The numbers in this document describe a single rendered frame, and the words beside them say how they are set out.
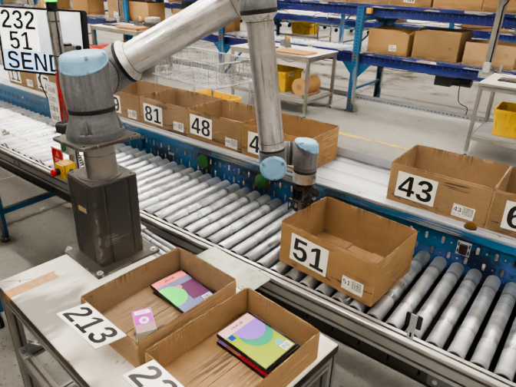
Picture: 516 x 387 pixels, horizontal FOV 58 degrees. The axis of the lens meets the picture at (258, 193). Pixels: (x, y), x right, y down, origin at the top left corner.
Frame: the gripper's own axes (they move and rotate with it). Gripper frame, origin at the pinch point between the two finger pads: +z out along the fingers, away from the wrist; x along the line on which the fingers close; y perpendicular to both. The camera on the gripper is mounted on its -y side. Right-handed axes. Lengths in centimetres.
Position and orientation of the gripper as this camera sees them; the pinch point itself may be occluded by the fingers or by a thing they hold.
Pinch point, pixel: (302, 225)
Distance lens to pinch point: 189.6
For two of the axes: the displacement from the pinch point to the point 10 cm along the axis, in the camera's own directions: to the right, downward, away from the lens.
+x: 7.9, 2.8, -5.4
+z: -0.3, 9.0, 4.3
